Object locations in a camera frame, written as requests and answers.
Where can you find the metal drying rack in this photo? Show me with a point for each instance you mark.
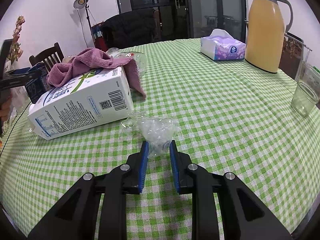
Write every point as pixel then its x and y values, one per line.
pixel 297 42

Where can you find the sliding glass door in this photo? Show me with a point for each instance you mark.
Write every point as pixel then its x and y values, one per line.
pixel 212 5

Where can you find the clear glass cup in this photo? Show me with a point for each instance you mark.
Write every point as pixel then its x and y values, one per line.
pixel 305 95

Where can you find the studio lamp on stand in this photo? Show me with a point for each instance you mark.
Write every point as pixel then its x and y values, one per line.
pixel 81 1

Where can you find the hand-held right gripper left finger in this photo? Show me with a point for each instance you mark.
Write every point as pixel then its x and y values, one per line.
pixel 143 165

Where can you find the clear plastic bottle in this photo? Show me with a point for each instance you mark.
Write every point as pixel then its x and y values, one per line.
pixel 138 60

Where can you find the yellow thermos jug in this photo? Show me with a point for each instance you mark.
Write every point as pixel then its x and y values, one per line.
pixel 265 30

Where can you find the blue cardboard box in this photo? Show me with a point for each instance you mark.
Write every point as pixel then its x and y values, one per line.
pixel 37 82

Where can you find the dried flowers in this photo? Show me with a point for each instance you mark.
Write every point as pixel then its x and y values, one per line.
pixel 16 37

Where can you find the black jacket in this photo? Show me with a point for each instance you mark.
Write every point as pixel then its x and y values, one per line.
pixel 130 27

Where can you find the pink towel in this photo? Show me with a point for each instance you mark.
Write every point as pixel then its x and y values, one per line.
pixel 82 65

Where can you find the white milk carton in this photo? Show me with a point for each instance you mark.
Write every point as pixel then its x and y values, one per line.
pixel 75 105

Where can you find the purple tissue pack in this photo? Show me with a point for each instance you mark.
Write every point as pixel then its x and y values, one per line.
pixel 222 48

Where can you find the red hanging cloth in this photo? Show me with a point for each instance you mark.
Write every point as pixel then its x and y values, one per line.
pixel 98 36

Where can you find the clear plastic wrap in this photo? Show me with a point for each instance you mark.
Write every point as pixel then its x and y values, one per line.
pixel 155 132

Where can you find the dark wooden chair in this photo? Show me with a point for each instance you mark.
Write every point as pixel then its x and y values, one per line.
pixel 52 55

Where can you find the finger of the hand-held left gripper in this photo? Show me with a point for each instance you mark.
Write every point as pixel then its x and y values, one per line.
pixel 20 78

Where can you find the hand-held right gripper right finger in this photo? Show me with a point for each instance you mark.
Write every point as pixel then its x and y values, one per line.
pixel 173 165

